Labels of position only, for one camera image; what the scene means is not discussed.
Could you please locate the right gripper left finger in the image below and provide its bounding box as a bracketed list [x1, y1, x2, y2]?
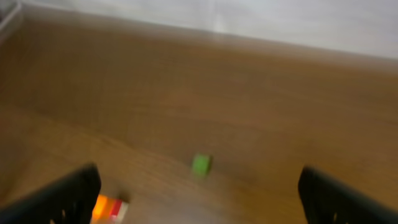
[0, 163, 102, 224]

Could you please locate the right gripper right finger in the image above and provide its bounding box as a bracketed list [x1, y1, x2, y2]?
[297, 166, 398, 224]

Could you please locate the orange cube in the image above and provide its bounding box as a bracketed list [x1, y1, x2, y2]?
[90, 194, 115, 224]

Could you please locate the red cube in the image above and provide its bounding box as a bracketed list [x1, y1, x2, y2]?
[108, 198, 124, 218]

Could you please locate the white cube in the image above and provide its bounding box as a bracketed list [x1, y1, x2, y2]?
[116, 201, 130, 223]

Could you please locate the green cube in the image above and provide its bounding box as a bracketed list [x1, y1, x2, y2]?
[191, 152, 214, 179]

